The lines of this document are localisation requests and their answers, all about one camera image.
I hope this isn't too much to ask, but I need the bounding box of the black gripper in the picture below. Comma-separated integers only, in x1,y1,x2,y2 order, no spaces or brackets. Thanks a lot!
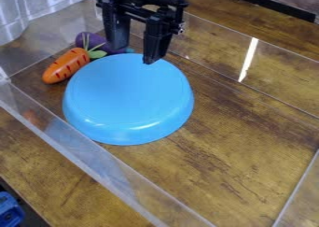
96,0,188,64

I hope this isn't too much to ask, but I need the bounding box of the orange toy carrot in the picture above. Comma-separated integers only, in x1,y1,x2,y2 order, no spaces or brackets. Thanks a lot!
41,33,108,85

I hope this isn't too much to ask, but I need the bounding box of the purple toy eggplant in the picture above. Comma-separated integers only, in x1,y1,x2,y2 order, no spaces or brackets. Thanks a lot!
74,32,128,55

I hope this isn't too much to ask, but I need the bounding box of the blue upside-down bowl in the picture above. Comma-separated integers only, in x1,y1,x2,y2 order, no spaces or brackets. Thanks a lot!
62,53,195,146

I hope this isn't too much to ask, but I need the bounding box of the white checkered curtain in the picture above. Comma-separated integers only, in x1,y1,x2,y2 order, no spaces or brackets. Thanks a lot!
0,0,82,46

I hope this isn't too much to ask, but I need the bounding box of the blue plastic object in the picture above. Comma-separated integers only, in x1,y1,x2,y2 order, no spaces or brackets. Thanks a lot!
0,192,25,227

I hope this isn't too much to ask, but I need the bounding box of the clear acrylic enclosure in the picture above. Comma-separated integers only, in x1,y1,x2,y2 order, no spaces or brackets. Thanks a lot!
0,0,319,227

